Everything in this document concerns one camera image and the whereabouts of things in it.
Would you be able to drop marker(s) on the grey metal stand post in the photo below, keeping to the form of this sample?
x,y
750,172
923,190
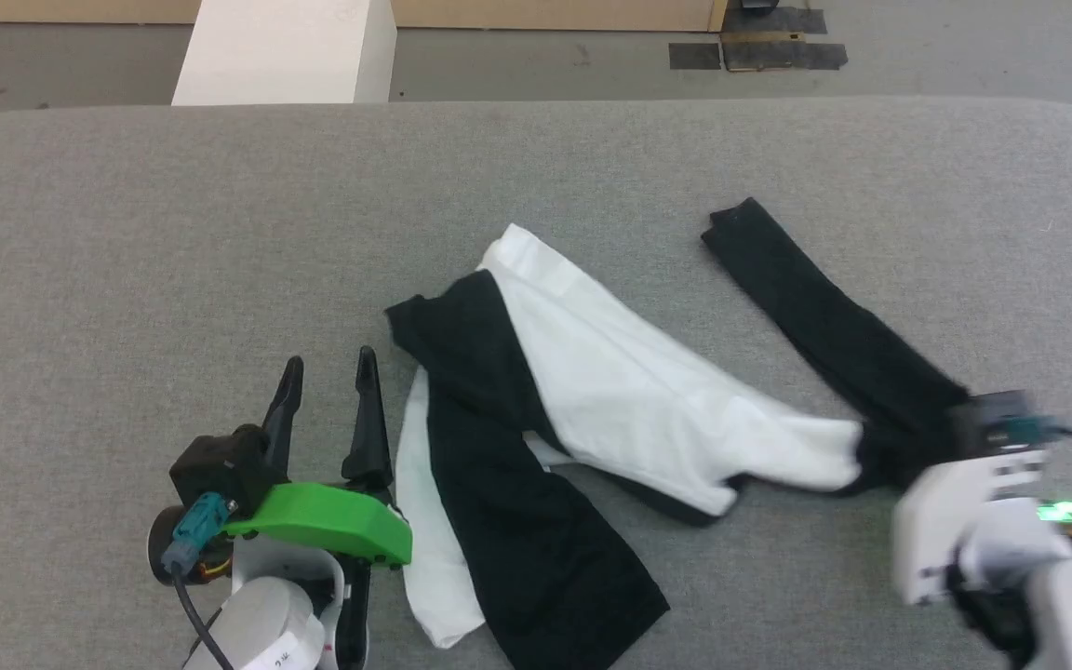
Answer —
x,y
759,4

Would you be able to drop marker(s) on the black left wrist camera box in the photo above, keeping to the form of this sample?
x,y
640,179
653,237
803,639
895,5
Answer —
x,y
220,465

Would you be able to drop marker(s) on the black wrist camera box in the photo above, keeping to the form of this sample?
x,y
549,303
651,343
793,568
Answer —
x,y
992,419
220,465

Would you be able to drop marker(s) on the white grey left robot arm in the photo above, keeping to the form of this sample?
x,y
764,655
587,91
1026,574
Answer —
x,y
261,623

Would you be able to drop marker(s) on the white rectangular box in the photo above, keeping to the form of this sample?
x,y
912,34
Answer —
x,y
275,56

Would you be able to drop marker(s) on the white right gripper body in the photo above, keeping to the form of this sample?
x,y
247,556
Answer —
x,y
941,521

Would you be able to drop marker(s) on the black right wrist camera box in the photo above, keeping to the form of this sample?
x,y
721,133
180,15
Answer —
x,y
992,419

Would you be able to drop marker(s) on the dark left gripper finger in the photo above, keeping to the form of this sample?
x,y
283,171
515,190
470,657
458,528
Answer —
x,y
368,437
283,419

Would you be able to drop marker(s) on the black and white long-sleeve shirt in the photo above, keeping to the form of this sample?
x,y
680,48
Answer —
x,y
629,391

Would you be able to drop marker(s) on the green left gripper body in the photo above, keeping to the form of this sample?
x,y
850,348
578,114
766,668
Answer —
x,y
322,521

